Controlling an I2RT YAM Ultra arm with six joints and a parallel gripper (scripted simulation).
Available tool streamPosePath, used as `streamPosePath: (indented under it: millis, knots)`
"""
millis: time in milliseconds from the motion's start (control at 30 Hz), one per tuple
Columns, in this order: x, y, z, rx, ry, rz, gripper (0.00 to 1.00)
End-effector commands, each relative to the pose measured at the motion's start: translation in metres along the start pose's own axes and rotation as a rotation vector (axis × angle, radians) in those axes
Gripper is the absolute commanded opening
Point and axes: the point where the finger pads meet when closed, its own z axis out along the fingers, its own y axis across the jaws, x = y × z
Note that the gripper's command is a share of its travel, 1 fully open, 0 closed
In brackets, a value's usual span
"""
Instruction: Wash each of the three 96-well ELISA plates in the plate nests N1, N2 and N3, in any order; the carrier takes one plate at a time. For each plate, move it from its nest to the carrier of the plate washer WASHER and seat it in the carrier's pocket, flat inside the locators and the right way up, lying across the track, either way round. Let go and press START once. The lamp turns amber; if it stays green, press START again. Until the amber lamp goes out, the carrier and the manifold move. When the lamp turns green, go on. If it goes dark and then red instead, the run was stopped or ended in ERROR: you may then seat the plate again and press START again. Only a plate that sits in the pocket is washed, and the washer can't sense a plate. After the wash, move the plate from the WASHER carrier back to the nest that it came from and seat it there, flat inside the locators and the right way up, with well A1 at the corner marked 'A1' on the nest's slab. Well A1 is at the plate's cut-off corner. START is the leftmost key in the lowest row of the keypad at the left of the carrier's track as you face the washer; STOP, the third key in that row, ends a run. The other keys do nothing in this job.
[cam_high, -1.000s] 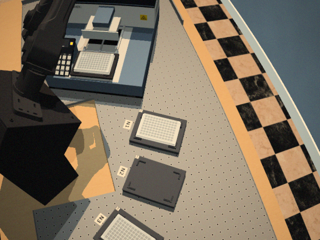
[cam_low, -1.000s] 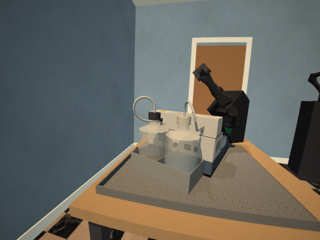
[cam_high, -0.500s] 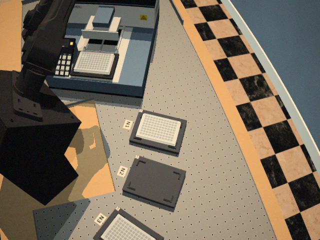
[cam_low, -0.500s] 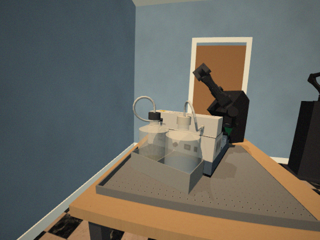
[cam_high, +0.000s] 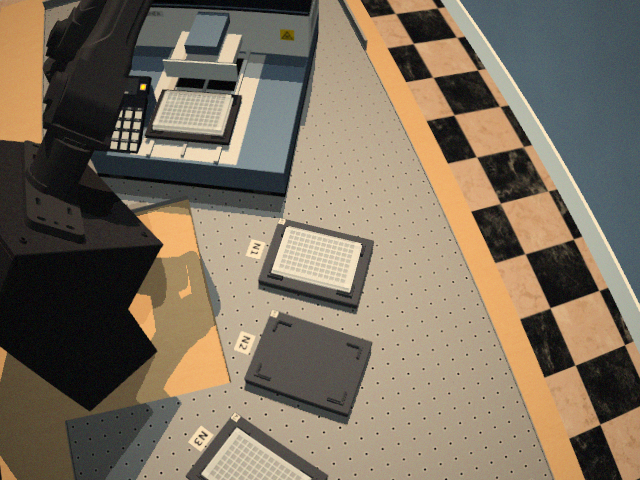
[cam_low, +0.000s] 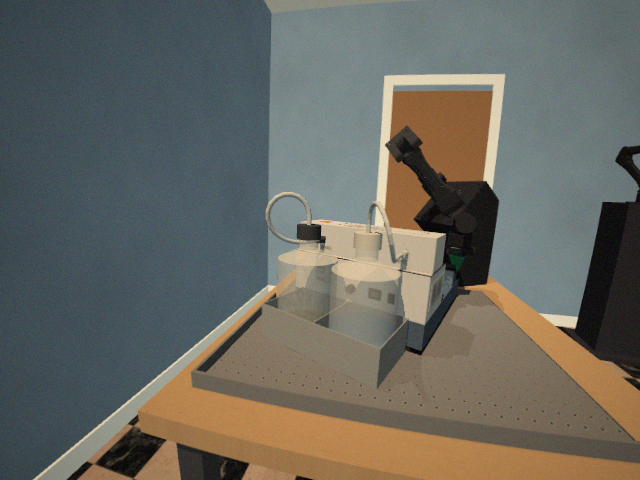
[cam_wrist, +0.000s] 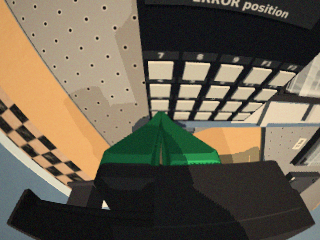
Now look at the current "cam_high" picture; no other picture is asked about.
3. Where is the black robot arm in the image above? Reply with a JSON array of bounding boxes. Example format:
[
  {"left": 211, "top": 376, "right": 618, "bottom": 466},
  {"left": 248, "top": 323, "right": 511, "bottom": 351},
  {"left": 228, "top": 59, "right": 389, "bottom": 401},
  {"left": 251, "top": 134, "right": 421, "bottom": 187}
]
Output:
[{"left": 21, "top": 0, "right": 154, "bottom": 242}]

